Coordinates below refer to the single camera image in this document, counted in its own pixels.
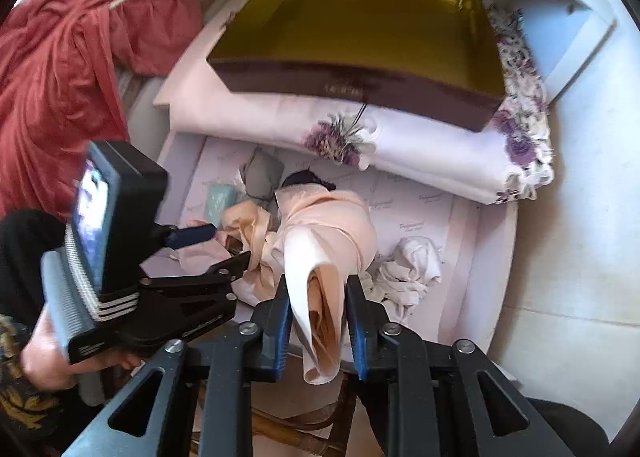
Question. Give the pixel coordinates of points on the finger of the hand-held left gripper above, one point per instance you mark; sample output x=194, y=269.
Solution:
x=225, y=267
x=195, y=234

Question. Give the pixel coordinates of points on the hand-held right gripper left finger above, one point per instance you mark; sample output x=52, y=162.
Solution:
x=281, y=327

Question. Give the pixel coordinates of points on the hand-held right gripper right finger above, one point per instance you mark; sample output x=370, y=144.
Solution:
x=357, y=327

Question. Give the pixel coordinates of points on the white cloth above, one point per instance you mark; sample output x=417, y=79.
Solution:
x=410, y=262

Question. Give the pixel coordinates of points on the grey cloth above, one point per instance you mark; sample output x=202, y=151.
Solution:
x=262, y=174

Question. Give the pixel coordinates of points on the peach cloth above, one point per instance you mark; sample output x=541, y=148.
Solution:
x=325, y=227

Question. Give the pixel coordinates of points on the black cloth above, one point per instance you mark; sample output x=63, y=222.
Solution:
x=305, y=178

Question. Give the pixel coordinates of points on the white wardrobe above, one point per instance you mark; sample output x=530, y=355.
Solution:
x=550, y=262

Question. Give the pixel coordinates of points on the person's left forearm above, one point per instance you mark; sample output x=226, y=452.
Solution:
x=25, y=407

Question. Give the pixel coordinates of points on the person's left hand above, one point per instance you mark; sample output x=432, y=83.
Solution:
x=42, y=362

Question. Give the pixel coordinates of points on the pale pink cloth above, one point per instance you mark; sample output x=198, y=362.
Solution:
x=200, y=253

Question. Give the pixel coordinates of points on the teal packet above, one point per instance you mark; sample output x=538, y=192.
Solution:
x=220, y=202

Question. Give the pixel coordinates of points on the wooden chair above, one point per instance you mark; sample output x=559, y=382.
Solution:
x=290, y=429

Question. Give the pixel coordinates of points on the dark cloth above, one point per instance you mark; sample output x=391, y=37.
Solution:
x=30, y=257

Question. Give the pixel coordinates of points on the glossy white printed paper sheets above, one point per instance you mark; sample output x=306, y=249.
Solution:
x=415, y=217

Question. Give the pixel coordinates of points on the red garment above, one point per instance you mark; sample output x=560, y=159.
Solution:
x=60, y=87

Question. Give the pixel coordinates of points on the brown box with gold interior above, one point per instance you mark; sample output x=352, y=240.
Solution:
x=350, y=27

